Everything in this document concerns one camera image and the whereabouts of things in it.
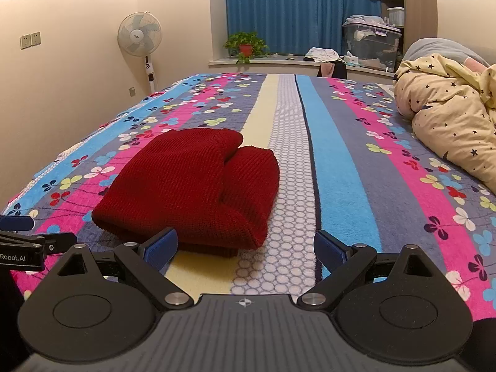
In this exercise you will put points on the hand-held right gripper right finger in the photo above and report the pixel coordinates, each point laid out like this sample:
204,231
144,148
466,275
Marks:
329,248

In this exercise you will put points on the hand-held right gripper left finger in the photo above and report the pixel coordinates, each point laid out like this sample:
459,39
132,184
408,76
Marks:
161,248

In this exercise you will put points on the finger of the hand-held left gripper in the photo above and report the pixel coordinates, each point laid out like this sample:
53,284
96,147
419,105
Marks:
58,242
15,223

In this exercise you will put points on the dark red knit sweater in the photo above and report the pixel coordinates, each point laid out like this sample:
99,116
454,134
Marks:
182,186

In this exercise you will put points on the pile of light clothes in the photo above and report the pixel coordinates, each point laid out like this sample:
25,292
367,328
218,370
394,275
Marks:
323,55

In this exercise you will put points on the floral striped bedspread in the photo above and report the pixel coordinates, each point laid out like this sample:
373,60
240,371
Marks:
333,162

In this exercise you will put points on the black hanging garment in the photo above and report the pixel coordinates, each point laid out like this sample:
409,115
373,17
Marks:
340,70

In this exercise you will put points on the pink hanging garment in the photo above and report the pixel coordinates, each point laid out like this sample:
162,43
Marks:
326,69

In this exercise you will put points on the cream star-print duvet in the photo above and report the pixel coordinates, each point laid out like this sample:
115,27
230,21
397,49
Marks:
445,112

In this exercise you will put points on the tissue pack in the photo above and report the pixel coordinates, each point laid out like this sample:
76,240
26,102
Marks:
353,60

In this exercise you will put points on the white windowsill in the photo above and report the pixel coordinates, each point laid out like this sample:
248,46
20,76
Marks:
271,62

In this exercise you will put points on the clear plastic storage bin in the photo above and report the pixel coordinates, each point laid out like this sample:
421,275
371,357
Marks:
372,46

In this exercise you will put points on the white standing fan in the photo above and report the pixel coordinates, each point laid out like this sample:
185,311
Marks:
139,33

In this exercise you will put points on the potted green plant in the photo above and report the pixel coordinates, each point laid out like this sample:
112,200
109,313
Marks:
244,44

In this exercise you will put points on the grey pillow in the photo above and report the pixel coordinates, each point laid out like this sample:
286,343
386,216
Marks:
438,48

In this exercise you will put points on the pink cloth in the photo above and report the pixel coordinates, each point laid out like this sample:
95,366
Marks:
476,64

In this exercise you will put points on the small clear storage box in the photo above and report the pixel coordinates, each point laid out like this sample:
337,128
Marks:
396,16

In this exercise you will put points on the blue curtain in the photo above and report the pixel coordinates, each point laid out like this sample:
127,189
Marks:
286,7

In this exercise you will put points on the wooden shelf unit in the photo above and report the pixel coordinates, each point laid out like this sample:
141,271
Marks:
393,2

